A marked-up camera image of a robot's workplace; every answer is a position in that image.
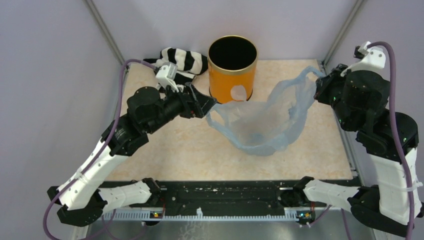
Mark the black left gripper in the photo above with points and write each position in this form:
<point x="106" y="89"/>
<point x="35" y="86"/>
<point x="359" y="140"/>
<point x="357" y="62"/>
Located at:
<point x="195" y="104"/>

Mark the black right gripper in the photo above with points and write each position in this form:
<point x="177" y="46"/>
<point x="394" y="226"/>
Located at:
<point x="323" y="83"/>

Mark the orange trash bin gold rim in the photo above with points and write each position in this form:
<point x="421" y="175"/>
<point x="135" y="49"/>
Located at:
<point x="232" y="62"/>

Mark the translucent blue plastic bag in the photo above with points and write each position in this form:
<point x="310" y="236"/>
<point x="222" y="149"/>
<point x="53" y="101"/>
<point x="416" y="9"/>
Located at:
<point x="261" y="128"/>

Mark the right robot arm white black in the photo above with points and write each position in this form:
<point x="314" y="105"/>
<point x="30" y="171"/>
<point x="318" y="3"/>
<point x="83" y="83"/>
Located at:
<point x="359" y="100"/>

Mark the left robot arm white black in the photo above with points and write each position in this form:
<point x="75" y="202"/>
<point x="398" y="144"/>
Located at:
<point x="83" y="200"/>

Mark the black white striped cloth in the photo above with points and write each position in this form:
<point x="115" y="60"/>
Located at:
<point x="189" y="63"/>

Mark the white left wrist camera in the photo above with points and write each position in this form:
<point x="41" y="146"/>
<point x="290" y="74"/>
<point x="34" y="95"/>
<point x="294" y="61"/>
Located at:
<point x="165" y="76"/>

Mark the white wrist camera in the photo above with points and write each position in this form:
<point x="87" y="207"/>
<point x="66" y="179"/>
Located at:
<point x="165" y="76"/>
<point x="370" y="59"/>

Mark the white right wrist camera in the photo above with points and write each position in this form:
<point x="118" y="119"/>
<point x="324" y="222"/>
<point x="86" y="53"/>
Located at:
<point x="370" y="59"/>

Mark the aluminium corner post right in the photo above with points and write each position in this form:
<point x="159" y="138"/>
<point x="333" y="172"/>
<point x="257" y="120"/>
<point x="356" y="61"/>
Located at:
<point x="357" y="7"/>

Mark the aluminium corner post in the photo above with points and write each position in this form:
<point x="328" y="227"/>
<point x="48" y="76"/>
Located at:
<point x="357" y="7"/>
<point x="104" y="30"/>

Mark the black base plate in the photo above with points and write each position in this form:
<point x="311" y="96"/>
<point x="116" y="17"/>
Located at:
<point x="228" y="198"/>

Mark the aluminium frame rail front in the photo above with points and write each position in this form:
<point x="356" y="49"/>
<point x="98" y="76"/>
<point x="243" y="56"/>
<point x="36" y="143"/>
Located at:
<point x="131" y="223"/>

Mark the aluminium corner post left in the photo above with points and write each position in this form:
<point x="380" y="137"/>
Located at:
<point x="104" y="30"/>

